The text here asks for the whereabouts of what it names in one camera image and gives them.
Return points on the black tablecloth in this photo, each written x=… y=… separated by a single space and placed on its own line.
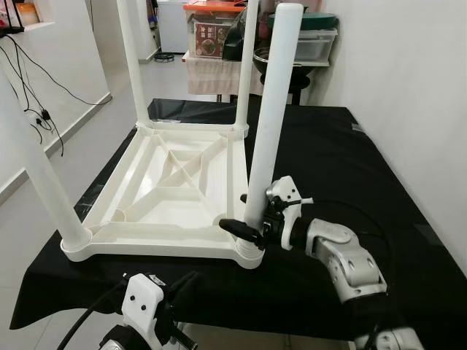
x=350 y=175

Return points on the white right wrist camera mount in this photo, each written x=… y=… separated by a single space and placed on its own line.
x=281 y=191

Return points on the beige cloth covered table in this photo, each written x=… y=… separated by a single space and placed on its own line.
x=211 y=74

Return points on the white plastic children table top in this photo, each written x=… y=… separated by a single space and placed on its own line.
x=160 y=211

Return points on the orange shelf item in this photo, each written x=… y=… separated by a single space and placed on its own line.
x=26 y=12

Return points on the clear container with orange lid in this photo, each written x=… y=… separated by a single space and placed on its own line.
x=208 y=33

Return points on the flat round dark floor object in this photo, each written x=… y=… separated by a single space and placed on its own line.
x=166 y=57

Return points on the clear container with green lid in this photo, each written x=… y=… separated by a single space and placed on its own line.
x=317 y=40

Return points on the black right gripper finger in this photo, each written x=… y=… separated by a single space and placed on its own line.
x=241 y=232

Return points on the large reflective pot lid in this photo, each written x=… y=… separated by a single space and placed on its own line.
x=235 y=40

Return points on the small grey tape piece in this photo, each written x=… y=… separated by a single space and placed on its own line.
x=357 y=127

